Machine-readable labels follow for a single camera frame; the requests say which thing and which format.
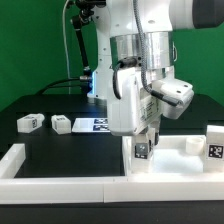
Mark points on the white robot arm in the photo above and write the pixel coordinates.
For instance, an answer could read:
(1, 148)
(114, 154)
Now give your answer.
(138, 33)

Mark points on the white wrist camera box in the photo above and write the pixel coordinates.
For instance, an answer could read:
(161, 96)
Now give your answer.
(177, 96)

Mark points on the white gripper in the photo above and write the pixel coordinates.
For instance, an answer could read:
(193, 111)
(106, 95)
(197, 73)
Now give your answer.
(130, 109)

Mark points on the white fiducial marker sheet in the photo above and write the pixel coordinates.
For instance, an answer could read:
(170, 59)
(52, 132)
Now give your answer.
(90, 125)

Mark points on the white U-shaped fence wall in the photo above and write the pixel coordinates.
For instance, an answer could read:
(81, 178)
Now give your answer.
(156, 187)

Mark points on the white square table top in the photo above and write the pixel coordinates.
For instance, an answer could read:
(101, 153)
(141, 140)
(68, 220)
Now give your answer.
(182, 154)

